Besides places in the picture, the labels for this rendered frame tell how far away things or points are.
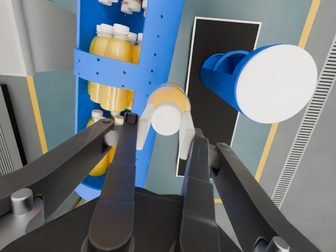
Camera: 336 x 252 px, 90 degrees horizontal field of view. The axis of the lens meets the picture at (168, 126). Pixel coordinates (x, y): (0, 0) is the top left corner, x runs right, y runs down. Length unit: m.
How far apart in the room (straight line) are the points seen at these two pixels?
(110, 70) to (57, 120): 1.74
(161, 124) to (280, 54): 0.57
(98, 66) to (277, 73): 0.58
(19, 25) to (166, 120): 0.75
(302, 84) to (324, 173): 2.00
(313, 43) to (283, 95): 1.34
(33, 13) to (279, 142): 2.17
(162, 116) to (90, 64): 0.31
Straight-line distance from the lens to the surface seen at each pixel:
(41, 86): 2.13
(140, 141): 0.15
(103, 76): 0.46
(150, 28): 0.46
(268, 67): 0.70
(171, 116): 0.21
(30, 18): 0.95
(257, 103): 0.71
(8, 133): 2.34
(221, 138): 1.74
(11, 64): 0.85
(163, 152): 1.92
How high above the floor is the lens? 1.66
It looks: 69 degrees down
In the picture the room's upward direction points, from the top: 175 degrees counter-clockwise
